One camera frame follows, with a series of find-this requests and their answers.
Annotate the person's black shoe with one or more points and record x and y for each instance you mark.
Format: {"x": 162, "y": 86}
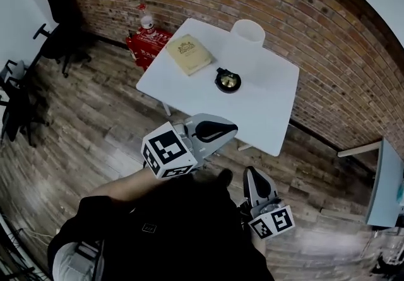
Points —
{"x": 226, "y": 176}

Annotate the clear plastic bottle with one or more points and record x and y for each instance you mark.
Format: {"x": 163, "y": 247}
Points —
{"x": 147, "y": 22}

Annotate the white side table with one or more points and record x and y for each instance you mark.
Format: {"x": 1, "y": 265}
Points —
{"x": 383, "y": 185}

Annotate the white table lamp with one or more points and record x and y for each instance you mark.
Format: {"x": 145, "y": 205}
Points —
{"x": 247, "y": 32}

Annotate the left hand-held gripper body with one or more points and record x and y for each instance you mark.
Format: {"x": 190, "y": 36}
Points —
{"x": 167, "y": 150}

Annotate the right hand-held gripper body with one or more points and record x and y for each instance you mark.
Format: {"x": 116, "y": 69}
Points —
{"x": 271, "y": 221}

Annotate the beige book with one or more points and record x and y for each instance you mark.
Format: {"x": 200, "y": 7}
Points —
{"x": 189, "y": 54}

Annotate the grey office chair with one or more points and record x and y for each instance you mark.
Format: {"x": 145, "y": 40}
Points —
{"x": 17, "y": 71}

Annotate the black metal rack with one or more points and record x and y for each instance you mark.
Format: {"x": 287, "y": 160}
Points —
{"x": 9, "y": 251}

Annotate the white worn bag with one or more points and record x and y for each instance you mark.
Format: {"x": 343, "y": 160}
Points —
{"x": 67, "y": 260}

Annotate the light wooden plank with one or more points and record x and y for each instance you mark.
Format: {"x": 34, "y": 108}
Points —
{"x": 358, "y": 148}

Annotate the black office chair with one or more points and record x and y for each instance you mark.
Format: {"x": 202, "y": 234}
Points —
{"x": 61, "y": 11}
{"x": 19, "y": 109}

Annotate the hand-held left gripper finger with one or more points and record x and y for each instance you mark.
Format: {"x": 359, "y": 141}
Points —
{"x": 217, "y": 139}

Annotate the person's left forearm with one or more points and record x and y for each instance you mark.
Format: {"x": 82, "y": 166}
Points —
{"x": 126, "y": 183}

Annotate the person's right forearm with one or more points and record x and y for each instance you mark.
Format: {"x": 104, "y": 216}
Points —
{"x": 259, "y": 243}

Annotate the red fire equipment box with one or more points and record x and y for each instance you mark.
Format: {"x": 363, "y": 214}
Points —
{"x": 145, "y": 47}

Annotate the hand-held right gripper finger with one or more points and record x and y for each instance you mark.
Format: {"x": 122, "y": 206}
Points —
{"x": 260, "y": 188}

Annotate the person's black shirt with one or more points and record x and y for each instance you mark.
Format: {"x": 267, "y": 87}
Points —
{"x": 176, "y": 226}

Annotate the white square table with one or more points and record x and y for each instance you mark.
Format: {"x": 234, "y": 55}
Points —
{"x": 268, "y": 106}

